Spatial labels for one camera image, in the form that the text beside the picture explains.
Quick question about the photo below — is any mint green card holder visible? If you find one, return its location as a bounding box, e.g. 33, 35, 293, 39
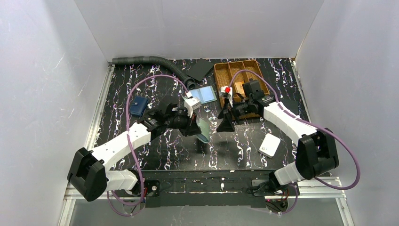
196, 118, 210, 144

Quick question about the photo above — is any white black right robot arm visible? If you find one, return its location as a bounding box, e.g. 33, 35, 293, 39
216, 81, 339, 191

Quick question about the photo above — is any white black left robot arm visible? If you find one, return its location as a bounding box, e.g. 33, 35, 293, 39
67, 98, 208, 202

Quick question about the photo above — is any orange card in tray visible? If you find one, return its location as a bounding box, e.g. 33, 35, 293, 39
234, 81, 245, 96

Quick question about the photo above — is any open mint card holder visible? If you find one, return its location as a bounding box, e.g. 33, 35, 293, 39
190, 86, 217, 104

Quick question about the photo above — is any wicker divided tray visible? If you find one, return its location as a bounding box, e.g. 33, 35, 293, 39
214, 60, 270, 102

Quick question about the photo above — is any navy blue wallet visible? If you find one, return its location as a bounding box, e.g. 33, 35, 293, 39
129, 96, 148, 117

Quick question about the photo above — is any white rectangular box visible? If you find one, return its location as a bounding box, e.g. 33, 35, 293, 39
258, 133, 280, 158

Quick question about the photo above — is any black flat pad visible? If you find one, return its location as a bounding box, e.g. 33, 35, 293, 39
186, 58, 214, 82

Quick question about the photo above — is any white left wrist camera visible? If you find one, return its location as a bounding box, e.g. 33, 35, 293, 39
184, 91, 201, 117

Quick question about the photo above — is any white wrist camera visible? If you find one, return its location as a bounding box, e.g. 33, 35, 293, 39
184, 91, 201, 117
219, 86, 233, 107

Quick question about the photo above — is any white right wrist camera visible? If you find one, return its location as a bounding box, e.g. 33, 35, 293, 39
219, 86, 233, 107

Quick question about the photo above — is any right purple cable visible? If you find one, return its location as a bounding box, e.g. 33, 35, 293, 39
228, 69, 361, 215

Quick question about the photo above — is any purple cable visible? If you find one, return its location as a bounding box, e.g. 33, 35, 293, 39
106, 74, 191, 218
228, 69, 361, 215

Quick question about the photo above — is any grey corrugated hose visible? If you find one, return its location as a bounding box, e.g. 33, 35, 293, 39
112, 56, 198, 91

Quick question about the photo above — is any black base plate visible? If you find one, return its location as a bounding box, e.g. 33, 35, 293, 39
142, 170, 299, 208

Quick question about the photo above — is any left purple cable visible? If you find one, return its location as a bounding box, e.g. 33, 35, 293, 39
106, 74, 191, 218

